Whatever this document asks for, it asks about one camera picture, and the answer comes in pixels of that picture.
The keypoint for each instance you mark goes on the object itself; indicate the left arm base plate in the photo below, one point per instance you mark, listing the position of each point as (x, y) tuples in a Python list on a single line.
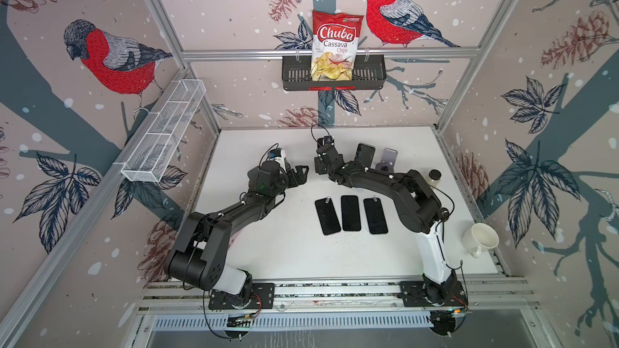
[(256, 296)]

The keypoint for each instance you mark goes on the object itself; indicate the purple edged phone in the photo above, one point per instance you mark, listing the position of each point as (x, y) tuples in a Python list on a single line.
[(328, 218)]

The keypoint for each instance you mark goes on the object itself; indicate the black wall basket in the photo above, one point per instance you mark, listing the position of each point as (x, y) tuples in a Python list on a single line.
[(369, 73)]

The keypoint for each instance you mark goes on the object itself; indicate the white wire mesh basket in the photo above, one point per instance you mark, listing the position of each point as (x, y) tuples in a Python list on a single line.
[(154, 152)]

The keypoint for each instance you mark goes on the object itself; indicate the yellow liquid jar black lid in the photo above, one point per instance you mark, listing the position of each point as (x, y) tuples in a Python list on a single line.
[(434, 177)]

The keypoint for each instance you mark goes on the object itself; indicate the black phone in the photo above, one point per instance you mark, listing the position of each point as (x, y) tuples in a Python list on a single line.
[(375, 216), (351, 219), (365, 154)]

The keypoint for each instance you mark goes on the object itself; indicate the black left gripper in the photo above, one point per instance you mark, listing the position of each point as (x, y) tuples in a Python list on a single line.
[(301, 179)]

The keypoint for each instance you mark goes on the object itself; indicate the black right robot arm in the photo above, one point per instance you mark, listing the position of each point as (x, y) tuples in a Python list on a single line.
[(417, 205)]

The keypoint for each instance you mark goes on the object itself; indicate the grey round phone stand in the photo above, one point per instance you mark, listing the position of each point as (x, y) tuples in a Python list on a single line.
[(388, 160)]

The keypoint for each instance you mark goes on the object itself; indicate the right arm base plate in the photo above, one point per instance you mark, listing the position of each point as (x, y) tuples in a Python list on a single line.
[(419, 294)]

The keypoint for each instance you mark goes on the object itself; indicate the red cassava chips bag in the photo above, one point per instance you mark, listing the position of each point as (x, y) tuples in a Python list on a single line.
[(335, 45)]

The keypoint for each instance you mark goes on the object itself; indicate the white paper cup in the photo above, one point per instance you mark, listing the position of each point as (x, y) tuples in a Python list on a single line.
[(480, 238)]

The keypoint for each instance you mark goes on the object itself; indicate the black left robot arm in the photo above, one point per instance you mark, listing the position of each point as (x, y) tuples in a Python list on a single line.
[(199, 255)]

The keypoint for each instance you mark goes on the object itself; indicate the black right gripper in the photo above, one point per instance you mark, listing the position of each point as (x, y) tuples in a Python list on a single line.
[(317, 167)]

